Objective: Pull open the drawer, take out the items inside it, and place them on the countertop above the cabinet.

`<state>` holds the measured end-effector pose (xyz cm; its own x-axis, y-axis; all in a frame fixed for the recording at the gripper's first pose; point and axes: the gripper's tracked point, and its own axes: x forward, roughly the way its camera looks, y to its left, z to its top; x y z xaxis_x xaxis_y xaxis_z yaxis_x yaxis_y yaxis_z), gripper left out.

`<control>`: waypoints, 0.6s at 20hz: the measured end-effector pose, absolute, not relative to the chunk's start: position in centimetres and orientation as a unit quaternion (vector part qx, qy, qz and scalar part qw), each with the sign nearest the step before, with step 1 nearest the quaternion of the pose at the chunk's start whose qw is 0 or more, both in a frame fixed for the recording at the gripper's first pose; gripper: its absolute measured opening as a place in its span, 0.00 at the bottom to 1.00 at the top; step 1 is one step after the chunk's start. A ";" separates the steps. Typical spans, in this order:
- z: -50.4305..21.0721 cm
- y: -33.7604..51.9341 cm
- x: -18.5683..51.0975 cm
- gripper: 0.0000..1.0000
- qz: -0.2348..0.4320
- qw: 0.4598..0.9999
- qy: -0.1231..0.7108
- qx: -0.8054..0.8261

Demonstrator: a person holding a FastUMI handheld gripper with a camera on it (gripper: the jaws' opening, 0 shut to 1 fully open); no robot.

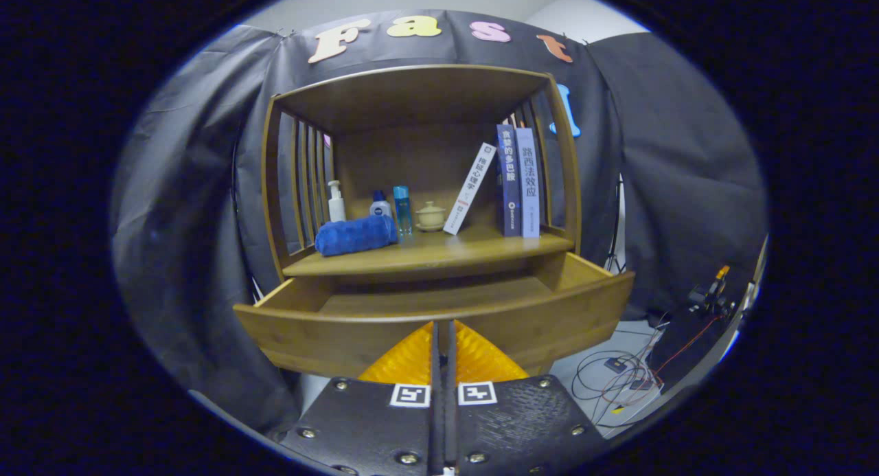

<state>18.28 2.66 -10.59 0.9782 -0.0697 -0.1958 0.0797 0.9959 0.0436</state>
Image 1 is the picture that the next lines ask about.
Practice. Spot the wooden cabinet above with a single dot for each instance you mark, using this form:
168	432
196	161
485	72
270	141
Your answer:
412	95

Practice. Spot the wooden drawer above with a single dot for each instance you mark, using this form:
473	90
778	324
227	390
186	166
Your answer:
329	338

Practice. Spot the orange and black device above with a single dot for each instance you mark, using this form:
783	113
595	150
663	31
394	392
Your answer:
711	297

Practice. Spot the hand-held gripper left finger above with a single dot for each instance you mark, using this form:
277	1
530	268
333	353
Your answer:
371	428

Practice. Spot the pale lavender book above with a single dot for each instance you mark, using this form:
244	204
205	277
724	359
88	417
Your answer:
529	187

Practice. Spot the white pump bottle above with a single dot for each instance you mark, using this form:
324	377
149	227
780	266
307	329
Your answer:
336	208

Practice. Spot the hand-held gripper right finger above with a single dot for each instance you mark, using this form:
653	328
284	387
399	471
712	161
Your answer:
522	428

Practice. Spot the white lotion bottle blue cap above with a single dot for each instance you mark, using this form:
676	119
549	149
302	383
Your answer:
380	207

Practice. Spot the blue rolled towel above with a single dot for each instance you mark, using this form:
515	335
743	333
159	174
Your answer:
354	235

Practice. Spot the dark blue book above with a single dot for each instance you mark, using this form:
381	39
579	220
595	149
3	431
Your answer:
509	187

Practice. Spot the dark low stand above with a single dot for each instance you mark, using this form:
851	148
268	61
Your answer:
707	356

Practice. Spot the clear blue bottle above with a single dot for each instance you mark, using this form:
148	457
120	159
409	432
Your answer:
402	211

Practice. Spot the wooden countertop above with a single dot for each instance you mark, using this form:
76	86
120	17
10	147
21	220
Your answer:
474	246

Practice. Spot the white book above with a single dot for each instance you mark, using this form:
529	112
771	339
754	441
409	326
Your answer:
470	187

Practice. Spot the beige lidded teacup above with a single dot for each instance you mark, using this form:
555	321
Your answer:
430	217

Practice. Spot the black light stand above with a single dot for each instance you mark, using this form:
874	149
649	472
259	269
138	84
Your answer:
619	222

